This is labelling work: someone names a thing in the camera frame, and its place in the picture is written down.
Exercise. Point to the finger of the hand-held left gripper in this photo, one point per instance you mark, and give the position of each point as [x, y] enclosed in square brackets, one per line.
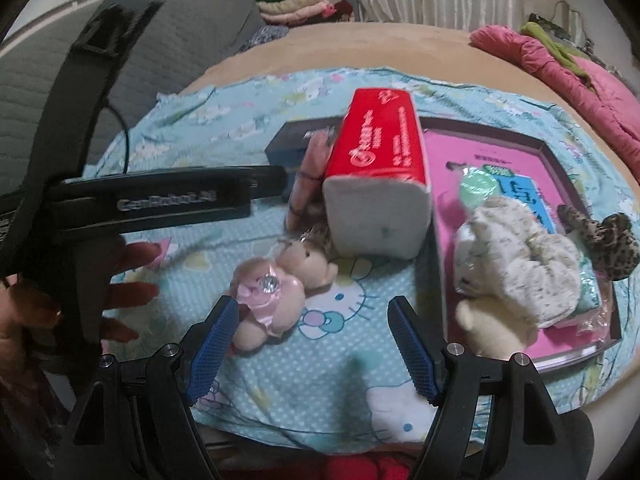
[270, 179]

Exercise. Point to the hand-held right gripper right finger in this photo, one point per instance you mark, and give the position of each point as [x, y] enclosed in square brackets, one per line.
[415, 350]

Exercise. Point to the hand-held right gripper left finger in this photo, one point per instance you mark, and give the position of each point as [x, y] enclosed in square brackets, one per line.
[215, 350]

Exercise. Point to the cream plush toy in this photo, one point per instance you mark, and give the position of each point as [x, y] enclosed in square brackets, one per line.
[490, 330]

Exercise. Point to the plush bear with pink bow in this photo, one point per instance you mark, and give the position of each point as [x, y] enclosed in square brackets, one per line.
[280, 285]

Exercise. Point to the white floral scrunchie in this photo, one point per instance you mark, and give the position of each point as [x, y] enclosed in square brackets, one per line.
[520, 260]

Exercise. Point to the green ball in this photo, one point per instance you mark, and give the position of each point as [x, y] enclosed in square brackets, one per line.
[480, 187]

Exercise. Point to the teal white packet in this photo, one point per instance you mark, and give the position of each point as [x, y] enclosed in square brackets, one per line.
[590, 290]

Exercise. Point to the leopard print scrunchie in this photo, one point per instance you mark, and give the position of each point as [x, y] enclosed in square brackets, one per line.
[610, 250]

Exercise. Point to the dark box tray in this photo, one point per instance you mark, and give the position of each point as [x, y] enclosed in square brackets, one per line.
[550, 152]

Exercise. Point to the person's left hand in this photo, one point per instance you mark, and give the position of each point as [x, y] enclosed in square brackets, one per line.
[130, 292]

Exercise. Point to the small black box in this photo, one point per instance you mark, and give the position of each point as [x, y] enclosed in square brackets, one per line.
[290, 145]

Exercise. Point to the light blue cat print blanket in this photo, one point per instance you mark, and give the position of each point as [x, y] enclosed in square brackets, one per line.
[310, 385]

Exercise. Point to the red tissue pack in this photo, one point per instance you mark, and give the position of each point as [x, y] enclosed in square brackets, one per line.
[380, 140]

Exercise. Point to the red clothing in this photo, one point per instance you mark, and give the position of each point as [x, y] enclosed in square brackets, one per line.
[370, 467]

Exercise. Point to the grey quilted sofa cover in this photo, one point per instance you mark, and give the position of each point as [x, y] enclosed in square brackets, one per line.
[200, 60]

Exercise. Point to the dark floral cloth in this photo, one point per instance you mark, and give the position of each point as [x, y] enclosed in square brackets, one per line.
[265, 37]

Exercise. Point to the pile of folded clothes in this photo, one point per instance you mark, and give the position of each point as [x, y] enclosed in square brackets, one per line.
[300, 2]

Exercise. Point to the pink book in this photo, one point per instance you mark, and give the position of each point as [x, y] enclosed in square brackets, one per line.
[450, 155]

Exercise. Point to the tan bed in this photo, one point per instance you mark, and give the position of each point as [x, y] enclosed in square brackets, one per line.
[400, 45]

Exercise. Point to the green garment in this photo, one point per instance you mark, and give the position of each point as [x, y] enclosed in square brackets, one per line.
[550, 45]

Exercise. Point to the pink quilt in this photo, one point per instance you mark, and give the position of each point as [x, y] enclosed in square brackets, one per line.
[590, 90]

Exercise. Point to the cluttered side table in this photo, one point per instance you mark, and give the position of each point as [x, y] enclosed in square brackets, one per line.
[565, 17]

